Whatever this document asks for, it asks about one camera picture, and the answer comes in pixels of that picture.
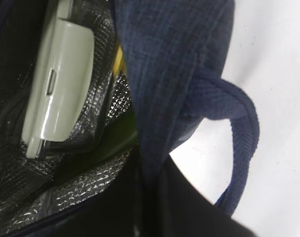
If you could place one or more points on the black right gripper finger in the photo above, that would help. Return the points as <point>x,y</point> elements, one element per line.
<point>169,206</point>

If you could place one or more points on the green cucumber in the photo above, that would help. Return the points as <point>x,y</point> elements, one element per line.
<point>118,136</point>

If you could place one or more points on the navy blue lunch bag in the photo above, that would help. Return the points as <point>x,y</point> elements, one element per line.
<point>174,52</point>

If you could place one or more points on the yellow gourd squash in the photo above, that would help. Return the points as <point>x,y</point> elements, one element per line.
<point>119,63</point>

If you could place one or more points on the green lidded lunch box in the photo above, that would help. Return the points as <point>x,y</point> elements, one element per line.
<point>61,79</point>

